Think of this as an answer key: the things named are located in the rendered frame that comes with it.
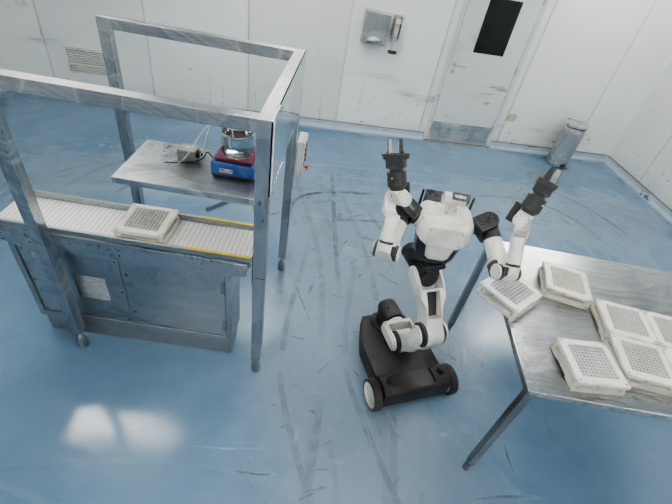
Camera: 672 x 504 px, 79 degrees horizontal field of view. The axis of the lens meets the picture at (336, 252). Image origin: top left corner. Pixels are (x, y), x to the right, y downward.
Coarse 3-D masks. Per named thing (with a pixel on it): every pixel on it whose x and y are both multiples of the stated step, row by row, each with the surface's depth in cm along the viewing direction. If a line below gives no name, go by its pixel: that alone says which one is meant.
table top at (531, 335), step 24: (528, 264) 248; (576, 264) 256; (600, 264) 259; (624, 264) 263; (600, 288) 241; (624, 288) 244; (648, 288) 248; (528, 312) 216; (552, 312) 219; (576, 312) 222; (528, 336) 203; (552, 336) 206; (576, 336) 208; (528, 360) 192; (552, 360) 194; (528, 384) 181; (552, 384) 183; (600, 408) 181; (624, 408) 179; (648, 408) 181
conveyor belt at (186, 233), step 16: (16, 208) 217; (48, 208) 221; (64, 208) 223; (80, 208) 225; (96, 208) 227; (48, 224) 212; (64, 224) 213; (80, 224) 215; (96, 224) 217; (112, 224) 219; (192, 224) 229; (208, 224) 231; (176, 240) 217; (192, 240) 219; (208, 240) 221; (224, 240) 223; (240, 240) 224
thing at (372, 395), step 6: (372, 378) 253; (366, 384) 257; (372, 384) 248; (378, 384) 248; (366, 390) 260; (372, 390) 247; (378, 390) 246; (366, 396) 259; (372, 396) 251; (378, 396) 244; (366, 402) 258; (372, 402) 252; (378, 402) 244; (372, 408) 249; (378, 408) 246
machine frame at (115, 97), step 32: (128, 32) 229; (160, 32) 228; (192, 32) 227; (288, 64) 210; (64, 96) 155; (96, 96) 154; (128, 96) 153; (160, 96) 157; (0, 128) 167; (128, 128) 269; (256, 128) 158; (0, 160) 175; (256, 160) 166; (288, 160) 273; (32, 192) 190; (256, 192) 176; (288, 192) 289; (32, 224) 196; (256, 224) 187; (288, 224) 307; (256, 256) 200; (64, 288) 227; (256, 288) 214; (256, 320) 231; (256, 352) 250
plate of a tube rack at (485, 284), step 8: (488, 280) 220; (520, 280) 224; (488, 288) 215; (504, 288) 217; (528, 288) 220; (496, 296) 212; (504, 296) 212; (536, 296) 216; (504, 304) 210; (512, 304) 208; (520, 304) 209; (528, 304) 210; (520, 312) 207
